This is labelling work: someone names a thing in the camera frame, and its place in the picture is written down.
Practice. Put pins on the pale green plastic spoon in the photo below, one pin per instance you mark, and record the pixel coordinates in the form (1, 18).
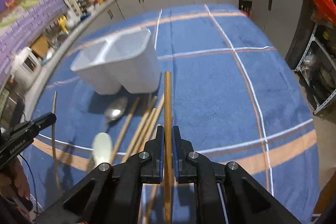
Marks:
(101, 148)

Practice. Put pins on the yellow bottle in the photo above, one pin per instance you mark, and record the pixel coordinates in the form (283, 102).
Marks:
(62, 23)

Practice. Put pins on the metal spoon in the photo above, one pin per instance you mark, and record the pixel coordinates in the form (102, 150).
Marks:
(114, 112)

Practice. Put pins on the white rice cooker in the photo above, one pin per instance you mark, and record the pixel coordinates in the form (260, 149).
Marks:
(25, 67)

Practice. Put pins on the white metal storage shelf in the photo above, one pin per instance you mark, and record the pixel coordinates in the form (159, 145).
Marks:
(316, 70)

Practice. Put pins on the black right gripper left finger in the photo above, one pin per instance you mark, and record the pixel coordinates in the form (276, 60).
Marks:
(110, 193)

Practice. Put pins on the landscape wall poster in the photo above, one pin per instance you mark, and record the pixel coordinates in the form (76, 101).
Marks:
(22, 21)

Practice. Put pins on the red plastic bag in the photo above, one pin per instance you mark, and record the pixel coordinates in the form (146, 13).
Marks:
(324, 12)

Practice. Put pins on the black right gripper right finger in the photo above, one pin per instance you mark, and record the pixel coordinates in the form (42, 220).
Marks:
(225, 193)

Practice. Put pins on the white two-compartment utensil holder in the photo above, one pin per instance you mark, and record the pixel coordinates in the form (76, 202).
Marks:
(126, 59)

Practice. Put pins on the blue plaid tablecloth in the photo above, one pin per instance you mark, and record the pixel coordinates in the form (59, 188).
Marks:
(233, 97)

